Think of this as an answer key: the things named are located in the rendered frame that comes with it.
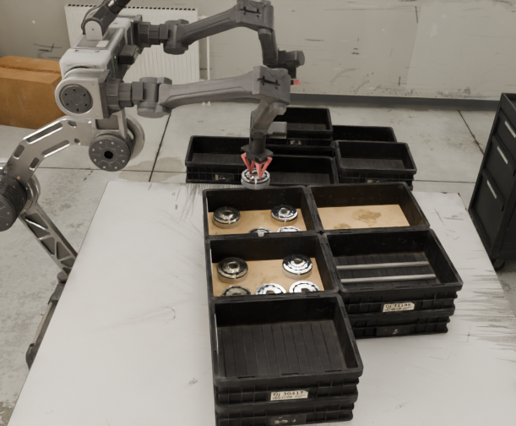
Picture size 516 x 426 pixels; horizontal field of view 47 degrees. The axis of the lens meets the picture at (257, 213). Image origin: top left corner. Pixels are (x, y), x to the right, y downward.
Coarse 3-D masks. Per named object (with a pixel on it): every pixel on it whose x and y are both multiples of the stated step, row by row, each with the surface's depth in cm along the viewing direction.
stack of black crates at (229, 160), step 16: (192, 144) 324; (208, 144) 329; (224, 144) 329; (240, 144) 329; (192, 160) 326; (208, 160) 327; (224, 160) 327; (240, 160) 328; (192, 176) 309; (208, 176) 309; (224, 176) 309; (240, 176) 309
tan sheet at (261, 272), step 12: (216, 264) 205; (252, 264) 205; (264, 264) 205; (276, 264) 206; (312, 264) 206; (216, 276) 199; (252, 276) 200; (264, 276) 200; (276, 276) 200; (312, 276) 201; (216, 288) 195; (252, 288) 195; (288, 288) 196
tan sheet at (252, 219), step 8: (248, 216) 228; (256, 216) 228; (264, 216) 228; (240, 224) 224; (248, 224) 224; (256, 224) 224; (264, 224) 224; (272, 224) 224; (296, 224) 225; (304, 224) 225; (216, 232) 219; (224, 232) 219; (232, 232) 219; (240, 232) 219
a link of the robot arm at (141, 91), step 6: (132, 84) 166; (138, 84) 166; (144, 84) 167; (150, 84) 167; (156, 84) 168; (132, 90) 166; (138, 90) 166; (144, 90) 167; (150, 90) 167; (156, 90) 168; (132, 96) 166; (138, 96) 166; (144, 96) 167; (150, 96) 167; (156, 96) 168; (138, 102) 168
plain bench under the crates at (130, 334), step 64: (128, 192) 262; (192, 192) 263; (448, 192) 269; (128, 256) 227; (192, 256) 228; (448, 256) 232; (64, 320) 199; (128, 320) 200; (192, 320) 200; (512, 320) 205; (64, 384) 178; (128, 384) 179; (192, 384) 179; (384, 384) 181; (448, 384) 182; (512, 384) 183
